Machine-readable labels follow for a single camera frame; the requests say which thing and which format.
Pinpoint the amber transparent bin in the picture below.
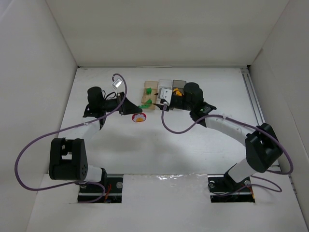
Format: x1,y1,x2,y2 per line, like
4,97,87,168
141,81,158,110

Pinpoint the orange quarter-round lego piece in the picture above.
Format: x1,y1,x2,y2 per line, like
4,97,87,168
173,88,183,96

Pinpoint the clear transparent bin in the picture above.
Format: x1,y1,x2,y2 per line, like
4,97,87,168
157,79,172,104

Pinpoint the red flower lego piece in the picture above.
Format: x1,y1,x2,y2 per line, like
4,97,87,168
132,113,147,123

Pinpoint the grey transparent bin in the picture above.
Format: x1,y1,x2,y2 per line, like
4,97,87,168
172,80,186,90

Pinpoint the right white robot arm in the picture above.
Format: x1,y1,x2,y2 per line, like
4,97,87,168
157,82,282,192

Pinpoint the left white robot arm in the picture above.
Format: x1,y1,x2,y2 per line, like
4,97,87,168
49,87,142,187

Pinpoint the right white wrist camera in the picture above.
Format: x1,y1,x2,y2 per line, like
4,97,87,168
158,88,172,106

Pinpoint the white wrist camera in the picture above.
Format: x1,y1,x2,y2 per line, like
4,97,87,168
158,88,172,106
112,78,123,89

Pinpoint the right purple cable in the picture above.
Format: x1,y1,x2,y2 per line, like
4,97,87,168
161,101,294,196

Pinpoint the purple cable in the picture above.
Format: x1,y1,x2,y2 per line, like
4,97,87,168
161,101,294,196
14,73,127,203

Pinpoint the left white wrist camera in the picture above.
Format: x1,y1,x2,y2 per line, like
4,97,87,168
112,78,123,89

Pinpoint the aluminium rail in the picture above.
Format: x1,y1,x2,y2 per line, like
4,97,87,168
240,67,282,173

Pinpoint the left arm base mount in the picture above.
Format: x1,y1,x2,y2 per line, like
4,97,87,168
77,174,124,203

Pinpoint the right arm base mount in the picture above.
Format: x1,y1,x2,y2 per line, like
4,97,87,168
207,174,255,203

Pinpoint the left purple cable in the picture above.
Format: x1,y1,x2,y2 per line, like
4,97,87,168
14,73,127,203

